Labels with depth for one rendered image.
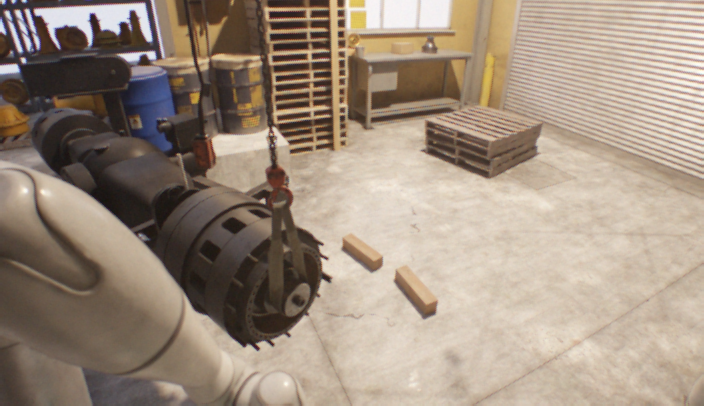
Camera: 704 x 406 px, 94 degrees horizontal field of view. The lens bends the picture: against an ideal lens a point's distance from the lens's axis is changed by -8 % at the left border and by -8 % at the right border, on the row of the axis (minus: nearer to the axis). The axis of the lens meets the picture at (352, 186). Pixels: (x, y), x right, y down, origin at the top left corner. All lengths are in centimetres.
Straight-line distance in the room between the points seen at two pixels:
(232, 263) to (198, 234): 23
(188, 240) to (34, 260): 127
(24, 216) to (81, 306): 7
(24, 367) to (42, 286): 24
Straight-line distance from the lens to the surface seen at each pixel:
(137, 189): 210
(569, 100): 658
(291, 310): 147
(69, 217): 30
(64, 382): 56
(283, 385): 74
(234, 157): 400
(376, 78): 584
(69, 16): 1438
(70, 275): 30
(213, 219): 153
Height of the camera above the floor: 189
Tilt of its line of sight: 28 degrees down
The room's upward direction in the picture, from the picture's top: straight up
